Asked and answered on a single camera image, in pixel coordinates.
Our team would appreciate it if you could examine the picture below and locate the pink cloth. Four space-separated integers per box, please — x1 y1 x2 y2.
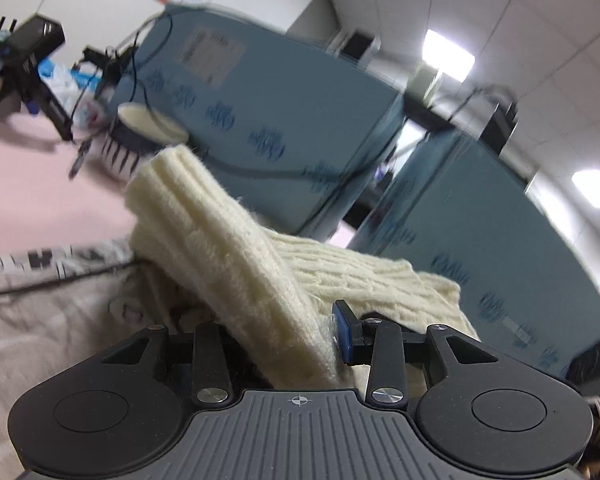
0 113 134 256

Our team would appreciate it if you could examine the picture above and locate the cream knitted sweater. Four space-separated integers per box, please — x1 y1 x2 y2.
125 146 477 390

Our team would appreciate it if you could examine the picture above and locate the large blue cardboard box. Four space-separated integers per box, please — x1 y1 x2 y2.
350 130 600 375

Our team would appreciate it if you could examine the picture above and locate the beige printed bed sheet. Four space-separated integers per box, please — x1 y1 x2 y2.
0 238 212 479

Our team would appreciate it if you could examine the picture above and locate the striped ceramic bowl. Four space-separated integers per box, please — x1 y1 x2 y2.
99 102 189 182

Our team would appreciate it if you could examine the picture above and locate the black cable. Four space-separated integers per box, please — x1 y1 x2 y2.
107 8 416 181

